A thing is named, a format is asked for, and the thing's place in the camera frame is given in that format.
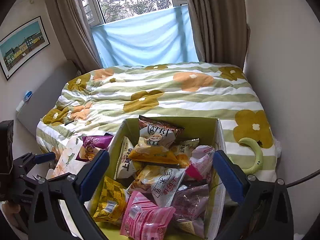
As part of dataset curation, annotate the brown yellow ATR bag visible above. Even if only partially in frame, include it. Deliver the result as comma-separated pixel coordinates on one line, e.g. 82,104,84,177
128,115,184,165

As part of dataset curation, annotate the beige curtain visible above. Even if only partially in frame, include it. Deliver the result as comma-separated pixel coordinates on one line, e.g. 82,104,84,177
44,0,102,73
188,0,250,68

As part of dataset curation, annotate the yellow checkered snack bag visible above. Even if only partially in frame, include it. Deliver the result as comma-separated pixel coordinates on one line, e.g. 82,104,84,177
93,176,130,226

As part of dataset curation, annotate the right beige curtain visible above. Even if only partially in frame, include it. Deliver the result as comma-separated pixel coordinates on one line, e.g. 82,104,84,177
188,0,250,68

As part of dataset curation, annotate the green neck fan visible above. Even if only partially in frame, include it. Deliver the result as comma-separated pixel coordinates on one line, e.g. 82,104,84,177
225,137,263,175

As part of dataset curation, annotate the black cable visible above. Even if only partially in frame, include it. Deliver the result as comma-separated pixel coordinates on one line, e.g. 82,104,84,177
286,168,320,189

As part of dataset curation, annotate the green cardboard box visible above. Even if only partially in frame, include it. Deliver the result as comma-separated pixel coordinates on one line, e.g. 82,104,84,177
87,116,226,239

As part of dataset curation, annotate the orange chip bag in box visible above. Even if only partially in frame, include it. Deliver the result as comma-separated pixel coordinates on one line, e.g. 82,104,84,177
170,138,200,168

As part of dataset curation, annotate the pink striped snack bag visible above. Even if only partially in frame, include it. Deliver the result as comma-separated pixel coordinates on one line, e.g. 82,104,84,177
120,191,176,240

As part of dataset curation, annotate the grey upholstered headboard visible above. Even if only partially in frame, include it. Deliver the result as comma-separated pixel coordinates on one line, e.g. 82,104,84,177
16,60,78,136

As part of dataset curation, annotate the left beige curtain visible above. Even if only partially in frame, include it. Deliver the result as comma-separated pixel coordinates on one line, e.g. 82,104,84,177
44,0,102,73

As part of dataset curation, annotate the framed townscape picture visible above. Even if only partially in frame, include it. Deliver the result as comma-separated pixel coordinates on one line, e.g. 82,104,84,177
0,16,50,80

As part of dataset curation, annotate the white Oishi bag in box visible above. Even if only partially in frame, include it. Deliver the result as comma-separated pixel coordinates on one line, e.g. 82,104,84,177
114,137,144,180

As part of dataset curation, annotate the floral striped quilt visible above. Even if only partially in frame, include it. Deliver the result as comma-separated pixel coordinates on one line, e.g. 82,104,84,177
36,62,277,181

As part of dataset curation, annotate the grey corn snack bag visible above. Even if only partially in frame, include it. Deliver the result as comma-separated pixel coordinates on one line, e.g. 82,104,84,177
127,165,185,207

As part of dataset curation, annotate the mauve red snack bag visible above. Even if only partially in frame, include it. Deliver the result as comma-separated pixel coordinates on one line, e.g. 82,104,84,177
171,184,209,238

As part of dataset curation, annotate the purple chip bag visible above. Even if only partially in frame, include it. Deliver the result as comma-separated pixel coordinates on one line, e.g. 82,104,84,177
76,133,113,162

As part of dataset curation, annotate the light blue hanging cloth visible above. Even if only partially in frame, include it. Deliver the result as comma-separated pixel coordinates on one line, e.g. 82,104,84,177
91,5,199,68

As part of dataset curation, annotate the white blue tube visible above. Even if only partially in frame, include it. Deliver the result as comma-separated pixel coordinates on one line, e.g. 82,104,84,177
16,90,33,113

